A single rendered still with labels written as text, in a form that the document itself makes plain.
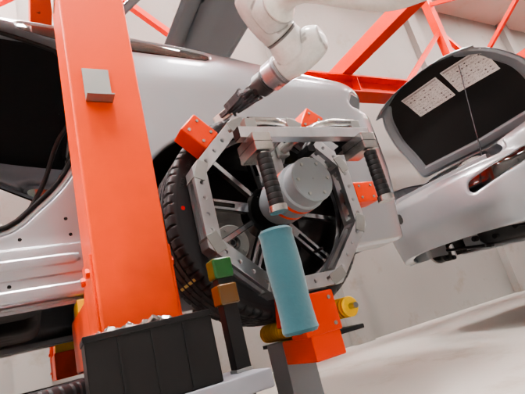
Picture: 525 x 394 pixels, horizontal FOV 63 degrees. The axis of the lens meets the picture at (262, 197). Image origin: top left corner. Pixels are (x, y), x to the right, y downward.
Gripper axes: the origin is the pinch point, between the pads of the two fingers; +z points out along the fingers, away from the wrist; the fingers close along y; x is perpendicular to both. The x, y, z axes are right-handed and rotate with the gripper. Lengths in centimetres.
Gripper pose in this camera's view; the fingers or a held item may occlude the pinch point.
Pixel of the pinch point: (223, 116)
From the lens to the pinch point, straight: 143.2
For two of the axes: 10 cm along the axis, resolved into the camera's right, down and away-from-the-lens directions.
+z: -7.3, 4.6, 5.1
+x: -4.5, -8.8, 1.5
